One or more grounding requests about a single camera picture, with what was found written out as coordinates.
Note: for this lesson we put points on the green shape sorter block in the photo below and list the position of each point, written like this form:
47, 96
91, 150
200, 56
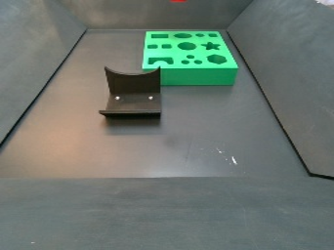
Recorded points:
192, 58

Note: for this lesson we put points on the black curved holder bracket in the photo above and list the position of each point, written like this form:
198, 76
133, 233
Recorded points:
133, 93

